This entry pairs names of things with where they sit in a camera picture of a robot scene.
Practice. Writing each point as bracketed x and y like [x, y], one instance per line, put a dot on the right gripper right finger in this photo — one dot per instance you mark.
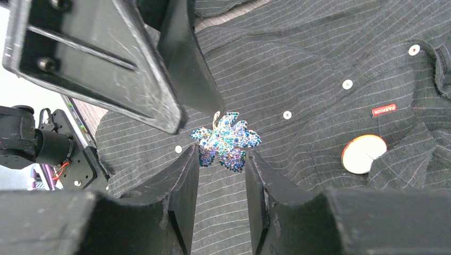
[284, 219]

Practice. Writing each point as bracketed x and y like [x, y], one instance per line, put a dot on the black pinstriped shirt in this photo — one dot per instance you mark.
[311, 76]

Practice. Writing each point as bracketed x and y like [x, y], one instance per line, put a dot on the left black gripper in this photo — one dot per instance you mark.
[98, 52]

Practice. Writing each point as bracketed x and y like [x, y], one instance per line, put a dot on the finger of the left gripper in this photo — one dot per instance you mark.
[183, 58]

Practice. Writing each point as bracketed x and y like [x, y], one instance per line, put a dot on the orange round brooch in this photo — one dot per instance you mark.
[359, 154]

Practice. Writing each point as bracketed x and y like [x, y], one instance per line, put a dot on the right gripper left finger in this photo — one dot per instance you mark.
[156, 217]

